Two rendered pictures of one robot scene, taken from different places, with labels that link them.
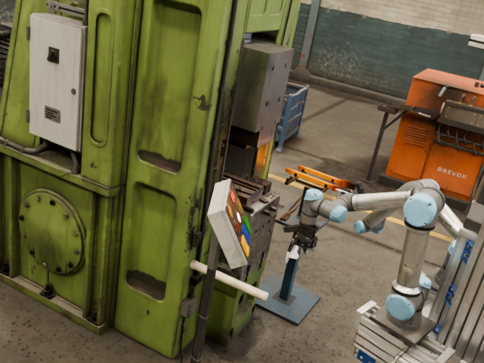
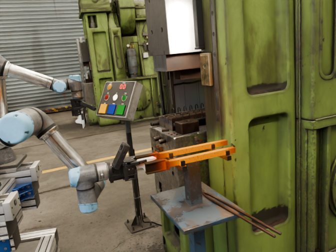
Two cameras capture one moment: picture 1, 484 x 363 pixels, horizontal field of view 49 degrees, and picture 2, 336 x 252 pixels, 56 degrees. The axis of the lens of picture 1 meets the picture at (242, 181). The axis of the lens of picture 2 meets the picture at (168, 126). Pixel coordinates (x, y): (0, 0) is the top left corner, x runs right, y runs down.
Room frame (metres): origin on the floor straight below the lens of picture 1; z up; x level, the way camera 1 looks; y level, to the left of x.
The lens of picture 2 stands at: (4.02, -1.53, 1.37)
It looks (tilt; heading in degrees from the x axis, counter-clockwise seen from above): 13 degrees down; 132
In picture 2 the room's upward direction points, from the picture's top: 5 degrees counter-clockwise
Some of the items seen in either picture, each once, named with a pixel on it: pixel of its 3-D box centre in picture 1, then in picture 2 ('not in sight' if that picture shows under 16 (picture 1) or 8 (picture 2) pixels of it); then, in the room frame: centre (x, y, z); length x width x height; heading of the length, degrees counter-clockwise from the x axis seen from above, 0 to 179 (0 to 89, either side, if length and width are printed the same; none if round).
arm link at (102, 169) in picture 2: not in sight; (102, 171); (2.97, -0.79, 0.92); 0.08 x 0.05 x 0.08; 152
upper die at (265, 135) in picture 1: (232, 124); (190, 60); (2.78, 0.11, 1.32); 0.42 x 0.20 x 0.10; 66
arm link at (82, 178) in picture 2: not in sight; (83, 176); (2.93, -0.86, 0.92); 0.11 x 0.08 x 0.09; 62
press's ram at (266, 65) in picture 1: (243, 78); (190, 18); (2.82, 0.09, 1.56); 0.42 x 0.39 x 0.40; 66
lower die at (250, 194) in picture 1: (222, 184); (194, 116); (2.78, 0.11, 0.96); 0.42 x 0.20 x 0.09; 66
